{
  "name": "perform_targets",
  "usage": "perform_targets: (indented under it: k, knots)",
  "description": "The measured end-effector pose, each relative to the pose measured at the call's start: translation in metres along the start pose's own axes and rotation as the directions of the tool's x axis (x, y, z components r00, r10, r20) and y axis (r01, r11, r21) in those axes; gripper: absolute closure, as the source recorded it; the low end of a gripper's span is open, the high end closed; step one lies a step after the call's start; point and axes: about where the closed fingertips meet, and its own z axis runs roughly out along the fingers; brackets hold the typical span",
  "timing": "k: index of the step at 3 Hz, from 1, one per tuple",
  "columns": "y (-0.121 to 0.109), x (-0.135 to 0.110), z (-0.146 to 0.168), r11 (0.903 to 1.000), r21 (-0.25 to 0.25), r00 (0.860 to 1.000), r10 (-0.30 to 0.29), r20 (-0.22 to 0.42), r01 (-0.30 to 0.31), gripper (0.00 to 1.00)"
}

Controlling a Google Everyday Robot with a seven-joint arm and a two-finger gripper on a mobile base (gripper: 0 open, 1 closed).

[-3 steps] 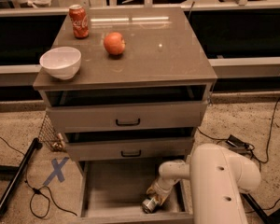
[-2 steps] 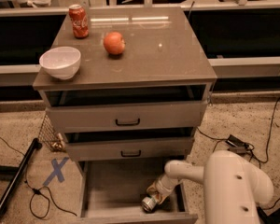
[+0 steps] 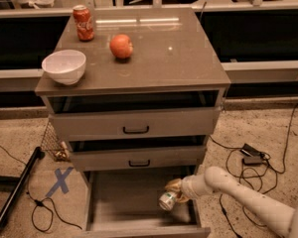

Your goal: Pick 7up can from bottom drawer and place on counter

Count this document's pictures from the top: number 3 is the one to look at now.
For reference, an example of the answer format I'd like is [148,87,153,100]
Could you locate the wire mesh basket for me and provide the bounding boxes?
[41,122,70,162]

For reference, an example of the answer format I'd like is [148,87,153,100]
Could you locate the black cables right floor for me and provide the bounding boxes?
[209,94,298,238]

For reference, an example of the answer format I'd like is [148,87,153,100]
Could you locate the drawer with handle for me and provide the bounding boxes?
[70,146,206,172]
[50,107,220,141]

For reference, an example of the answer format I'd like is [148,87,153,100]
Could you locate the red apple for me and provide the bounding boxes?
[109,34,133,60]

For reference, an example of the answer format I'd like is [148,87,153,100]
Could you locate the red coca-cola can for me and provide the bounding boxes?
[73,5,94,42]

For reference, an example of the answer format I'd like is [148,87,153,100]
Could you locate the top drawer with handle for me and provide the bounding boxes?
[50,107,220,141]

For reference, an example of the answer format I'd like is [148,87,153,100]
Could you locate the black power adapter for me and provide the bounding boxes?
[240,144,264,166]

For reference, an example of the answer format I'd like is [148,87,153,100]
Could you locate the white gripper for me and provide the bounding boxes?
[165,175,209,203]

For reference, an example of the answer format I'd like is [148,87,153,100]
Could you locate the open bottom drawer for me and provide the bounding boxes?
[75,166,211,238]

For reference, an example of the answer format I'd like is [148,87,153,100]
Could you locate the white bowl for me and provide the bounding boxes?
[42,50,86,85]

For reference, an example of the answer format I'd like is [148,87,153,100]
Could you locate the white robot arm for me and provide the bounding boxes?
[159,167,298,238]

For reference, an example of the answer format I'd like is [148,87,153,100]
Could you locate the grey drawer cabinet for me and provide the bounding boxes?
[34,7,231,238]

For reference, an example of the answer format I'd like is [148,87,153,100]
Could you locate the middle drawer with handle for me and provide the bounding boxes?
[70,146,206,172]

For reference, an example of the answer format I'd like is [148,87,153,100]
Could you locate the green 7up can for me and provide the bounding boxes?
[159,191,177,211]

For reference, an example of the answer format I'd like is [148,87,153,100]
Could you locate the blue tape cross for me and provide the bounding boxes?
[46,167,74,197]

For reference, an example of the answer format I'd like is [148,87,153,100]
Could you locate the black bar left floor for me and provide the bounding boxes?
[0,147,45,230]

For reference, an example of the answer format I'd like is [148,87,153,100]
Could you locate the black cable left floor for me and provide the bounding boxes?
[0,138,83,234]

